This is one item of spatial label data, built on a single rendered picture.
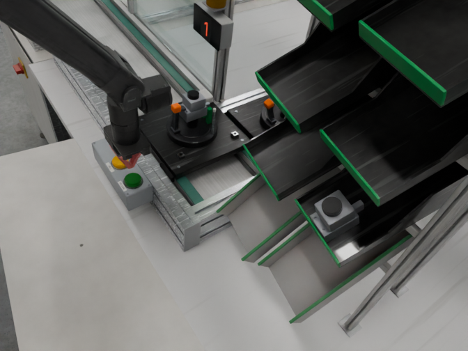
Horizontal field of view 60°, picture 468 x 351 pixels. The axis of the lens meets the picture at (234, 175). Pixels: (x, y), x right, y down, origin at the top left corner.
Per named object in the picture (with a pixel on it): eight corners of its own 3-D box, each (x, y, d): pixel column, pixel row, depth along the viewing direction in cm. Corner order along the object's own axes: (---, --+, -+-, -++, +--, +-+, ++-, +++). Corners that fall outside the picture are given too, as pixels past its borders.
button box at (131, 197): (128, 212, 99) (126, 196, 95) (94, 157, 110) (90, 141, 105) (154, 200, 102) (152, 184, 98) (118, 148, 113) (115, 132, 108)
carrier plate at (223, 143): (175, 180, 101) (175, 174, 99) (132, 123, 113) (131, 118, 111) (251, 147, 112) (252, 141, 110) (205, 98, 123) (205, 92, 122)
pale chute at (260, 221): (253, 263, 84) (242, 261, 80) (227, 214, 91) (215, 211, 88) (361, 177, 76) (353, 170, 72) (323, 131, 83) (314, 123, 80)
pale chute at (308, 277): (300, 323, 77) (290, 324, 73) (268, 265, 84) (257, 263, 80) (425, 235, 69) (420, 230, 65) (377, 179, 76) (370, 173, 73)
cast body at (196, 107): (186, 122, 104) (186, 102, 99) (177, 113, 106) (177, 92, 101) (213, 113, 108) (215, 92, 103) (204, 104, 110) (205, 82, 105)
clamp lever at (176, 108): (173, 131, 105) (174, 108, 100) (170, 127, 106) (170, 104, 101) (185, 127, 107) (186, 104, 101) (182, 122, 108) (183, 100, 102)
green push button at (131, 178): (129, 192, 97) (129, 186, 95) (122, 181, 99) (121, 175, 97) (144, 185, 99) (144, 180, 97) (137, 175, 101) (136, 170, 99)
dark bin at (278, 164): (278, 202, 70) (269, 182, 64) (245, 151, 77) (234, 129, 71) (416, 120, 70) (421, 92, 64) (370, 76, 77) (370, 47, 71)
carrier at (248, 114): (276, 166, 108) (286, 132, 98) (225, 114, 120) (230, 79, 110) (339, 136, 119) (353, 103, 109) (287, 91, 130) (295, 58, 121)
